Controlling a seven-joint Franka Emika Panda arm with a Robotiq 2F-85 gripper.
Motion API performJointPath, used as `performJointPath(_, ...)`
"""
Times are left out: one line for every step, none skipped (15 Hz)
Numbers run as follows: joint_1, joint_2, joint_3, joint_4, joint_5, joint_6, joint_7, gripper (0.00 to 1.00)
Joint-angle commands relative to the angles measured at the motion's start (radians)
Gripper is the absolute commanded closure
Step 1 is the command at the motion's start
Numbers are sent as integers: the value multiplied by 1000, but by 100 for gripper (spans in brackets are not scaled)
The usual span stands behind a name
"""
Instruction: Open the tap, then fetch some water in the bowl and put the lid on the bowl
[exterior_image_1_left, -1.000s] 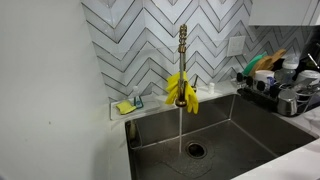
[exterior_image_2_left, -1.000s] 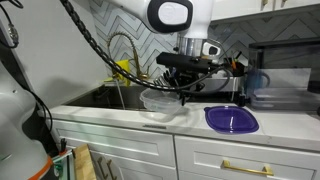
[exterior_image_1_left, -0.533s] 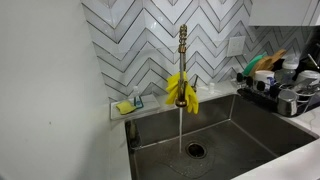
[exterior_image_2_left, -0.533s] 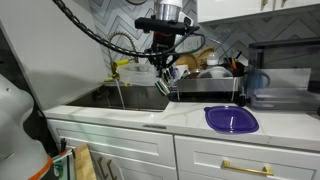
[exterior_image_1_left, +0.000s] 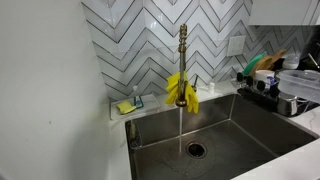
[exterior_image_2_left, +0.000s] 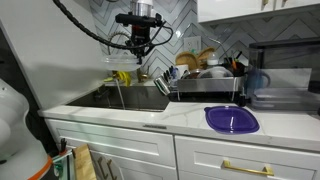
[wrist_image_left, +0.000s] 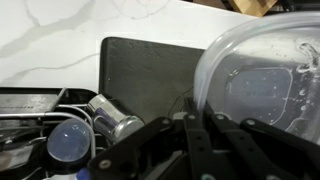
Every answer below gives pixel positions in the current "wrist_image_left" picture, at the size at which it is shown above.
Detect stainless steel cup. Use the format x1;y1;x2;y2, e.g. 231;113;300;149
86;93;146;145

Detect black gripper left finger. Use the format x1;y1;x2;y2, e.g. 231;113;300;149
87;96;214;180

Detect clear plastic bowl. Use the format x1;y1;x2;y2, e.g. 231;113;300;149
192;12;320;147

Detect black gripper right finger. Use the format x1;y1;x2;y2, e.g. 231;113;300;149
202;101;320;180

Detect stainless steel sink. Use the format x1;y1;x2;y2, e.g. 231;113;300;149
98;36;208;125

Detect translucent bottle cap dome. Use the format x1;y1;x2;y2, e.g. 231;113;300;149
46;117;92;166

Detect light wooden board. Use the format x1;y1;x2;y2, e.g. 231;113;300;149
227;0;278;18

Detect steel dish rack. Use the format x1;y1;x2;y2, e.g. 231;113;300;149
0;86;102;180

